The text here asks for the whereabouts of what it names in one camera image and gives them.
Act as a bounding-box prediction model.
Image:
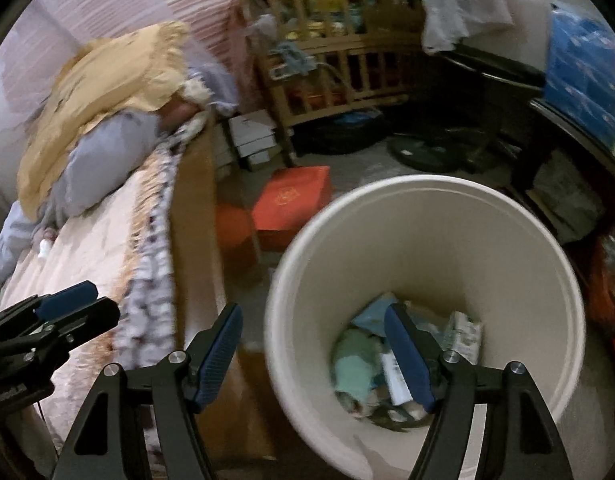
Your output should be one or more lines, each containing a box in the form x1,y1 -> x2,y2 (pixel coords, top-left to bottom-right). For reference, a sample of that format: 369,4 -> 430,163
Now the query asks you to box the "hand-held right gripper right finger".
384,302 -> 573,480

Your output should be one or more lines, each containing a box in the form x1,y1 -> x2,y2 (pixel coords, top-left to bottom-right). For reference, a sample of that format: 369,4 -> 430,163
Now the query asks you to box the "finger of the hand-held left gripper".
0,281 -> 98,331
0,297 -> 121,361

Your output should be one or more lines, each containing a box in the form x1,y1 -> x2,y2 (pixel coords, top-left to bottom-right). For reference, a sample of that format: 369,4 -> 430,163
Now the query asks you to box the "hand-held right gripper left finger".
52,302 -> 244,480

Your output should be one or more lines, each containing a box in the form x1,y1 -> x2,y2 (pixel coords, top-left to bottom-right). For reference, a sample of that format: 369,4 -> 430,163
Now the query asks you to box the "green fuzzy sock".
332,327 -> 388,401

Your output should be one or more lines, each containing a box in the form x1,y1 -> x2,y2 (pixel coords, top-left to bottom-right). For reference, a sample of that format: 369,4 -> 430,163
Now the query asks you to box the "blue snack packet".
351,292 -> 413,336

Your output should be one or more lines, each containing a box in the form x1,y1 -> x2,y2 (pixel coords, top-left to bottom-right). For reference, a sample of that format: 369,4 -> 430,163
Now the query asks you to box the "white green milk carton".
440,310 -> 484,363

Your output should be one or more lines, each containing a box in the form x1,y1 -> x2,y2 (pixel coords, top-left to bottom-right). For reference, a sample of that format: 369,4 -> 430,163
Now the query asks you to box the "cream plastic bin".
264,175 -> 585,480

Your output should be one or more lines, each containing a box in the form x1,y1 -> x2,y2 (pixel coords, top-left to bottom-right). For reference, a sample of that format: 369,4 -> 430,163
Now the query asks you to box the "pink bedspread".
0,160 -> 223,461

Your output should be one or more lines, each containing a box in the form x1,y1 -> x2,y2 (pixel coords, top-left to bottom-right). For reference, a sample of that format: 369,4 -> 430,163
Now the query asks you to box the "plaid bed sheet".
112,135 -> 188,366

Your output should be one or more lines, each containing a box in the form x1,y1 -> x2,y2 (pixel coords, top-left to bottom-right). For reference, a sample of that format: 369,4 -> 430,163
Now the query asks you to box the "orange stool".
216,205 -> 258,268

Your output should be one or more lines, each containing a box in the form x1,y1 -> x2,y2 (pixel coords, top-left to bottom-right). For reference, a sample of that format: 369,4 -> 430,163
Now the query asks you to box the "grey quilt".
0,67 -> 238,286

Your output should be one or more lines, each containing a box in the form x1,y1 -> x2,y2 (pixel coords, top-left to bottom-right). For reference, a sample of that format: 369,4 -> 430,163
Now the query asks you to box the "red cardboard box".
252,166 -> 333,251

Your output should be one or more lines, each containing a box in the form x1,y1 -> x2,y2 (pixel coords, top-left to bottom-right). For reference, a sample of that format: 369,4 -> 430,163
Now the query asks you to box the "yellow blanket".
18,21 -> 191,221

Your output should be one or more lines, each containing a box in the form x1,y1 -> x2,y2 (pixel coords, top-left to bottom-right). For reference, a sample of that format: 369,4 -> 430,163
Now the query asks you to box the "black fan base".
390,137 -> 488,171

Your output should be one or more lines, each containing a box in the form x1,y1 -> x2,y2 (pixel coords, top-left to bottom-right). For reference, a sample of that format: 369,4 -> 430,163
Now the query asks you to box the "black round bag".
295,115 -> 388,156

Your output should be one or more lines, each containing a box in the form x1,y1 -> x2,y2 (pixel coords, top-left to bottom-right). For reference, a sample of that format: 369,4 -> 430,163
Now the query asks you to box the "black table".
440,45 -> 615,196

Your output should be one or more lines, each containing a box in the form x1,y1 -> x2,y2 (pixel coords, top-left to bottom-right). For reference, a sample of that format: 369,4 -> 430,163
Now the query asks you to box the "wooden crib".
240,0 -> 428,131

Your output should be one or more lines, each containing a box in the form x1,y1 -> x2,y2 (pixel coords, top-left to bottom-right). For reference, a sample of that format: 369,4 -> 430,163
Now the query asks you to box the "blue wrapped package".
542,5 -> 615,146

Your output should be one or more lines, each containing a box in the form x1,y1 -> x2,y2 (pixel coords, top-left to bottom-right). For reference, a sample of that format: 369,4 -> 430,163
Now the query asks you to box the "white plastic bag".
422,0 -> 515,53

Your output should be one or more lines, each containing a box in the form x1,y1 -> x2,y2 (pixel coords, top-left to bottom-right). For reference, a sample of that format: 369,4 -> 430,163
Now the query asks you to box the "white foam box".
507,0 -> 553,71

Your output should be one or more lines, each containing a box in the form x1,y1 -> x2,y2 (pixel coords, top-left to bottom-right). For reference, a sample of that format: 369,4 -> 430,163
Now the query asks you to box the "wooden bed frame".
170,120 -> 278,461

